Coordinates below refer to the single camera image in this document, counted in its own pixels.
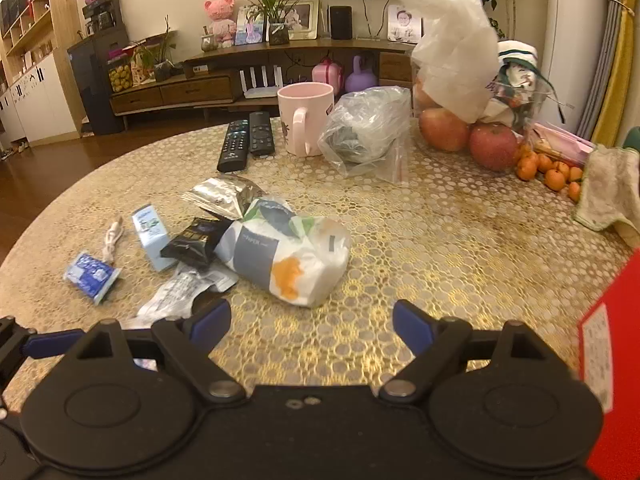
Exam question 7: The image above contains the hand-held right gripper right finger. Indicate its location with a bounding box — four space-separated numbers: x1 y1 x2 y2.
378 299 571 406

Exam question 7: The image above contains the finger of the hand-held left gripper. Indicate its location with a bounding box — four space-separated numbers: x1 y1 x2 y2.
0 316 85 396

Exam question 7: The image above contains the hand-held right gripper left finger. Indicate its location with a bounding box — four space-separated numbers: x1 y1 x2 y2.
62 298 247 406

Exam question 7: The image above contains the clear plastic wrapper packet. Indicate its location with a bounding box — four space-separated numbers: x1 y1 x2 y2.
136 265 240 328

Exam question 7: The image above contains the blue white packet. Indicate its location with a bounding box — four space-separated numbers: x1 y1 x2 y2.
63 251 122 306

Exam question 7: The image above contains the black snack packet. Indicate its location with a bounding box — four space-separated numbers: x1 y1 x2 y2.
160 217 233 268

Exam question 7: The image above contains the light blue small box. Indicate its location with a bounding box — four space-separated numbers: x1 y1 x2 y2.
131 205 176 272

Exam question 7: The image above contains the white green snack bag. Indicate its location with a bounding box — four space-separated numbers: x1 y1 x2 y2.
215 197 352 308

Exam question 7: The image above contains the white cable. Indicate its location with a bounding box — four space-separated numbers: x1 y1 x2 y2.
102 216 125 263

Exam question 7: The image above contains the silver foil packet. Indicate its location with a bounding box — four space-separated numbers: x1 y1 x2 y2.
181 176 266 221

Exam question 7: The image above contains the red cardboard box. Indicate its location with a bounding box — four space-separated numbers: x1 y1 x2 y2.
577 247 640 480

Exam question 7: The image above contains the gold patterned round desktop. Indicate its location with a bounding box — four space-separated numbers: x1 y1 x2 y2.
0 117 640 411

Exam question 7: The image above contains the black remote control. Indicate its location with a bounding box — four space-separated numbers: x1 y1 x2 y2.
216 119 251 173
248 111 277 157

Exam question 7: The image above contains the red apple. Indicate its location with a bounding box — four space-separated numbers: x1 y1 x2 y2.
469 124 519 172
419 107 472 152

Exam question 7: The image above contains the pile of small oranges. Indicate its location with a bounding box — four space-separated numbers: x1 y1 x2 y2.
515 142 585 204

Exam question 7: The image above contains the clear plastic bag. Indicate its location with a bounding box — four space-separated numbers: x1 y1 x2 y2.
317 86 413 184

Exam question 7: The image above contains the pink mug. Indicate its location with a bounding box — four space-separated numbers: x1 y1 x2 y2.
277 82 335 157

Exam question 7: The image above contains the wooden television cabinet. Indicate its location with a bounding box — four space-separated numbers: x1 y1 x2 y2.
109 40 418 131

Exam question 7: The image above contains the beige cloth towel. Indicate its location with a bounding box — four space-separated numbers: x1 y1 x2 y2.
572 144 637 233

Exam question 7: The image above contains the white cabinet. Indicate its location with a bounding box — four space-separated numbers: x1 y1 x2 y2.
0 52 86 147

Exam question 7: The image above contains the white router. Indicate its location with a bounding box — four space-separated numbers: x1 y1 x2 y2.
239 65 286 100

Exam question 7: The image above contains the thin potted plant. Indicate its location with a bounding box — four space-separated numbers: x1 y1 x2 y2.
132 15 178 83

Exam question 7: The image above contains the clear plastic container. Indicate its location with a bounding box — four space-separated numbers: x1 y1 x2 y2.
411 40 557 133

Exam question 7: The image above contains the orange print gift bag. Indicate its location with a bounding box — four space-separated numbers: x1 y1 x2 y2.
107 52 136 93

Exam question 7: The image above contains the pink gift box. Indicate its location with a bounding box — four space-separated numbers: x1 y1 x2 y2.
311 57 346 96

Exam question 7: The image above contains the white plastic bag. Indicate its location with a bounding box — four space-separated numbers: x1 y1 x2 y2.
307 0 501 123

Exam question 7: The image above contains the blue pink picture card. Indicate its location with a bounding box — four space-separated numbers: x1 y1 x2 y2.
235 6 266 46

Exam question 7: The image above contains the small potted grass plant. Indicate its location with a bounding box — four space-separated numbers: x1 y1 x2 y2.
235 0 301 46

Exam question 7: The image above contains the pink bear plush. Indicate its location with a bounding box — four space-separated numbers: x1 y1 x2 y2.
203 0 238 48

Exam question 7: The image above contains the black speaker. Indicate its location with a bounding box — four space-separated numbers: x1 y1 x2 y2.
329 5 353 41

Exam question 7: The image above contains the black coffee machine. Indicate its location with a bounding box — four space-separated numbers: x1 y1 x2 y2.
81 0 126 38

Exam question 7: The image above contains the yellow grey curtain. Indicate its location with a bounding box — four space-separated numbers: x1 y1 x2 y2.
577 0 640 148

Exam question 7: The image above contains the white standing air conditioner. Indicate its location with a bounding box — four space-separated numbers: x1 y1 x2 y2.
542 0 613 136

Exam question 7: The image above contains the wooden bookshelf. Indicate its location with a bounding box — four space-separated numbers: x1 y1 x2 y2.
0 0 76 91

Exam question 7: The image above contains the baby photo frame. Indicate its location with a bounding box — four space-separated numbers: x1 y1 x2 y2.
387 4 423 43

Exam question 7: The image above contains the wooden photo frame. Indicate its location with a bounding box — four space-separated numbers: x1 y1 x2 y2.
285 0 321 41

